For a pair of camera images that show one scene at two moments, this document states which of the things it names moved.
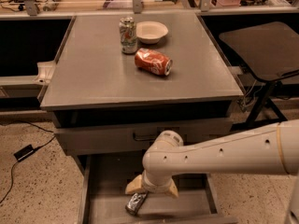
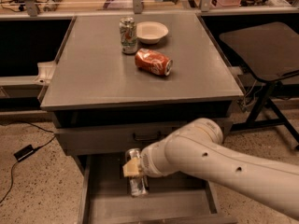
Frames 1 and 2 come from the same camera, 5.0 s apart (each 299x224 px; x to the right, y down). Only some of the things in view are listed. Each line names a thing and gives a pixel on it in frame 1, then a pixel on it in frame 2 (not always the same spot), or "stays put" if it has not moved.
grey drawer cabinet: (109, 114) stays put
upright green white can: (128, 34) stays put
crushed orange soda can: (152, 61) stays put
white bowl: (150, 32) stays put
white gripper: (157, 186) to (149, 163)
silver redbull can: (135, 203) to (137, 185)
